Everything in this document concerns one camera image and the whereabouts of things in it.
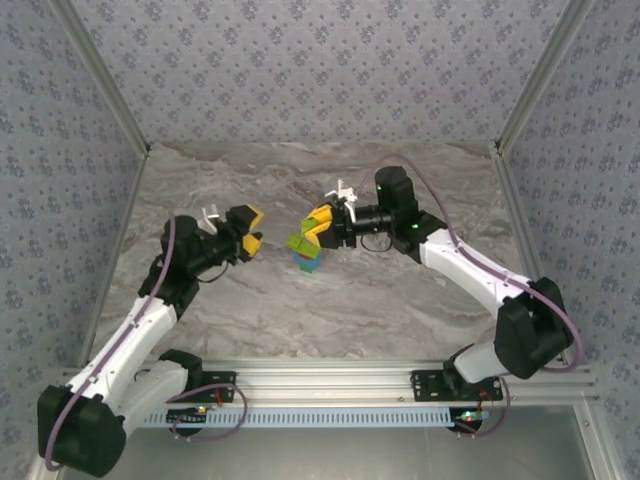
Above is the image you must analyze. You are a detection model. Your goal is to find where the long lime lego brick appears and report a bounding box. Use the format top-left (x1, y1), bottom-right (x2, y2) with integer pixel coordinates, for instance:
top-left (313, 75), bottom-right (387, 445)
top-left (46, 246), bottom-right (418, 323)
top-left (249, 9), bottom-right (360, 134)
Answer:
top-left (286, 232), bottom-right (321, 257)

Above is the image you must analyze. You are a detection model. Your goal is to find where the grey metal panel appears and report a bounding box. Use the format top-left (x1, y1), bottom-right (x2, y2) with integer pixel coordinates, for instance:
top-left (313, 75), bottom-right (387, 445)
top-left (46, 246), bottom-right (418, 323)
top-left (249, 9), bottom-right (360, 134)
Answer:
top-left (114, 427), bottom-right (594, 480)

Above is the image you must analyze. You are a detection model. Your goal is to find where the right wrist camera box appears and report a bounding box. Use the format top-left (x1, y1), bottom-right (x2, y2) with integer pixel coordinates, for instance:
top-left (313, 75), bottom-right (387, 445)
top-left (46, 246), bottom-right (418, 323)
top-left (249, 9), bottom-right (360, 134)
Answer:
top-left (323, 179), bottom-right (359, 224)

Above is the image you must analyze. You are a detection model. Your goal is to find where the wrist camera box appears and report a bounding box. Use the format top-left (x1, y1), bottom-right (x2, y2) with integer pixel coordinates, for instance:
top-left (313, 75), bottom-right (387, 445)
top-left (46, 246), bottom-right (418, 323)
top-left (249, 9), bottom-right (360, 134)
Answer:
top-left (200, 203), bottom-right (222, 235)
top-left (323, 179), bottom-right (359, 224)

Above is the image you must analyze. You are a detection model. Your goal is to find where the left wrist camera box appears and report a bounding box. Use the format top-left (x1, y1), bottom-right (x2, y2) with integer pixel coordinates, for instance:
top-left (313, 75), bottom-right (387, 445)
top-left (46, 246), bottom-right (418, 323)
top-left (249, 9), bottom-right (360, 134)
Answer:
top-left (200, 203), bottom-right (222, 235)

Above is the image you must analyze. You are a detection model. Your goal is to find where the aluminium side rail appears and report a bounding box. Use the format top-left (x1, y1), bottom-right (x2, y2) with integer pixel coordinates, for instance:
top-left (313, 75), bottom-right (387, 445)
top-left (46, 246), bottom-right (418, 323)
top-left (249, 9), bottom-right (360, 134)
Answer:
top-left (77, 147), bottom-right (151, 366)
top-left (492, 144), bottom-right (572, 365)

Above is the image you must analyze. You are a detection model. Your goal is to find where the aluminium mounting rail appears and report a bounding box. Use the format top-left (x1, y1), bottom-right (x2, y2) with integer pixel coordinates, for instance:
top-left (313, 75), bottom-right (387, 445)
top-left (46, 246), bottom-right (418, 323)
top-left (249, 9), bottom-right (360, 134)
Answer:
top-left (57, 357), bottom-right (601, 406)

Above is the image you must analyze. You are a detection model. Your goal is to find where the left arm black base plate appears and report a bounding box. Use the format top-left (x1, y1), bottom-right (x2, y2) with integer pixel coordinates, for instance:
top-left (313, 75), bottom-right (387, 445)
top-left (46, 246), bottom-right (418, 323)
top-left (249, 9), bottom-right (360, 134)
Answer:
top-left (197, 371), bottom-right (237, 404)

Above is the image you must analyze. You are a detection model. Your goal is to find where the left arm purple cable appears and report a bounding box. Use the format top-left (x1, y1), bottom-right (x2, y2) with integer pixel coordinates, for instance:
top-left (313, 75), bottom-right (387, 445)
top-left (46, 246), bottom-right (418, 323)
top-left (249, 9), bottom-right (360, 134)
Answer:
top-left (43, 215), bottom-right (249, 471)

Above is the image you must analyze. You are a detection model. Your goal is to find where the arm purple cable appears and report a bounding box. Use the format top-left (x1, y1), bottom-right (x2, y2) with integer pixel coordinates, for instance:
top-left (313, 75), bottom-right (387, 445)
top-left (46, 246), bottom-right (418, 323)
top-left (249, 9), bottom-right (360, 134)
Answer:
top-left (359, 153), bottom-right (585, 440)
top-left (43, 215), bottom-right (249, 471)

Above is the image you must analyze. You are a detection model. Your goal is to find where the white slotted cable duct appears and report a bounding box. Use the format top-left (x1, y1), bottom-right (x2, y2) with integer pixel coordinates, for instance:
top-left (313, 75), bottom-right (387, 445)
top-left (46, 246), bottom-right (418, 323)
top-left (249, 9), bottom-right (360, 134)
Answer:
top-left (142, 405), bottom-right (454, 429)

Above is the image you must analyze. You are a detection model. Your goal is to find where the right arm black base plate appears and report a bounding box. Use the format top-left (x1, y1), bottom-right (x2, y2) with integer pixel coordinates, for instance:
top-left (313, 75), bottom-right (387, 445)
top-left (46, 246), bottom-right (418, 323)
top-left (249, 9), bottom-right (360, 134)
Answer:
top-left (409, 369), bottom-right (504, 404)

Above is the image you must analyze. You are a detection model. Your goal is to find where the aluminium corner post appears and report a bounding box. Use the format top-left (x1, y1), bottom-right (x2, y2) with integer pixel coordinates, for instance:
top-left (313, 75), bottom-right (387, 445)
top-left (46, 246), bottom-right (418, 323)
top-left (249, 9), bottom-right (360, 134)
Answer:
top-left (49, 0), bottom-right (152, 156)
top-left (493, 0), bottom-right (597, 154)

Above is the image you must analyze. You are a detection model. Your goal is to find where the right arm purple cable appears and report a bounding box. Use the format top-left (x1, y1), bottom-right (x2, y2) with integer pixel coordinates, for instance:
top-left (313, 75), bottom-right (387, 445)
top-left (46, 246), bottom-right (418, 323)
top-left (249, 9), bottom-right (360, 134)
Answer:
top-left (359, 153), bottom-right (585, 440)

